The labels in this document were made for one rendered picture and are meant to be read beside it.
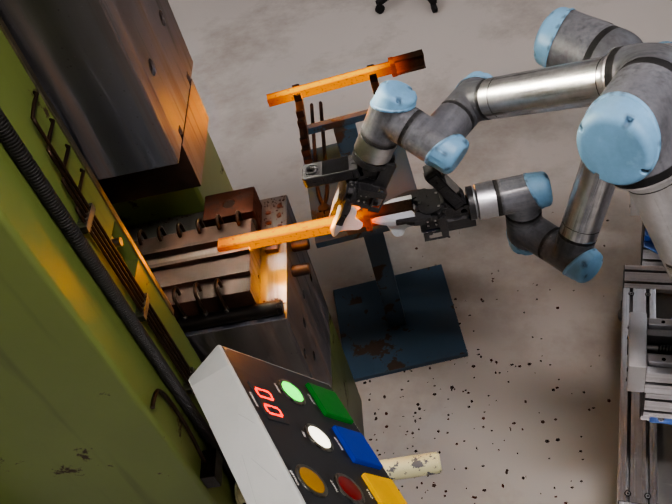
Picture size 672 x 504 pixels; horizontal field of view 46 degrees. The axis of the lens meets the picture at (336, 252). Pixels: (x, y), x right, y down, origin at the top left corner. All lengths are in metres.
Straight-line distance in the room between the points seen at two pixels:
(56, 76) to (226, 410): 0.55
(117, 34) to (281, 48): 3.05
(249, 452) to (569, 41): 0.91
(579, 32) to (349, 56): 2.57
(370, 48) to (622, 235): 1.71
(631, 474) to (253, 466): 1.22
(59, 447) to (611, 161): 1.03
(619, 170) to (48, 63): 0.83
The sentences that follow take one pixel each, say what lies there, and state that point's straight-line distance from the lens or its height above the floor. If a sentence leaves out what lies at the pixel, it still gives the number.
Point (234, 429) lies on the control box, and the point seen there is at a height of 1.18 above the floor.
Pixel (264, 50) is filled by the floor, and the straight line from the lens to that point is 4.24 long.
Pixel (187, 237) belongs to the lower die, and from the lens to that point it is 1.75.
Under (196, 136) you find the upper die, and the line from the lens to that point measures 1.45.
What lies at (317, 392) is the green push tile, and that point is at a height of 1.03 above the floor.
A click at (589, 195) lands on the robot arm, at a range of 1.56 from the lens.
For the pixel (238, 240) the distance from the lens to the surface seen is 1.67.
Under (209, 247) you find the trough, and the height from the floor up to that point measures 0.99.
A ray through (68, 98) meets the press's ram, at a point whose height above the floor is 1.53.
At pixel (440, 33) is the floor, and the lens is 4.02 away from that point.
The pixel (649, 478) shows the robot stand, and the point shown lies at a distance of 2.15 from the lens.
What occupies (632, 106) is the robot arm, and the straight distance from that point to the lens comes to 1.14.
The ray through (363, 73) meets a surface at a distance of 2.16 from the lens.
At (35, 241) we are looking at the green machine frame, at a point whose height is 1.47.
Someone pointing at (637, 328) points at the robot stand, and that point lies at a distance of 1.69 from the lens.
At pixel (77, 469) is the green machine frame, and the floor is 0.93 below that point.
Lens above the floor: 2.12
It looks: 45 degrees down
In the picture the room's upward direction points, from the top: 18 degrees counter-clockwise
